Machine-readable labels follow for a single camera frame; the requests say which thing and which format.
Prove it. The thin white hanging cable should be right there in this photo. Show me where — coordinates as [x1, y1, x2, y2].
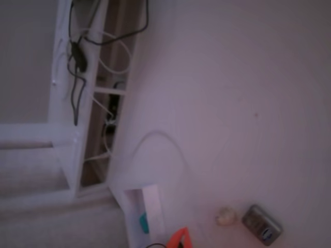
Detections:
[86, 89, 120, 162]

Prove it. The white looped cable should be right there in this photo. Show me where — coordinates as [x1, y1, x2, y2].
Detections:
[80, 28, 132, 76]

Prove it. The teal green cube case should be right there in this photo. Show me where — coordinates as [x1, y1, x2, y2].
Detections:
[139, 211, 151, 235]

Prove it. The long white cable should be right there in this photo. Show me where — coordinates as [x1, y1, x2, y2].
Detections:
[108, 130, 207, 233]

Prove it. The black cable with adapter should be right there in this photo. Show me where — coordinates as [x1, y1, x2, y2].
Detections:
[66, 0, 150, 127]

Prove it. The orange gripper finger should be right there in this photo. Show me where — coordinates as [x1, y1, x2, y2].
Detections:
[167, 227, 188, 248]
[183, 228, 193, 248]

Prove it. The grey plastic case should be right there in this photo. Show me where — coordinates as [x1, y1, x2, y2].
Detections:
[241, 204, 283, 246]

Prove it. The white metal frame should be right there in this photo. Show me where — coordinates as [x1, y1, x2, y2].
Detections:
[0, 0, 138, 199]

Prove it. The small beige bear figurine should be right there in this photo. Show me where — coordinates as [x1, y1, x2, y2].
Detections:
[214, 206, 237, 227]

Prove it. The white cardboard bin box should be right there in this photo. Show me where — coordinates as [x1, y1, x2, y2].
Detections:
[122, 183, 166, 247]

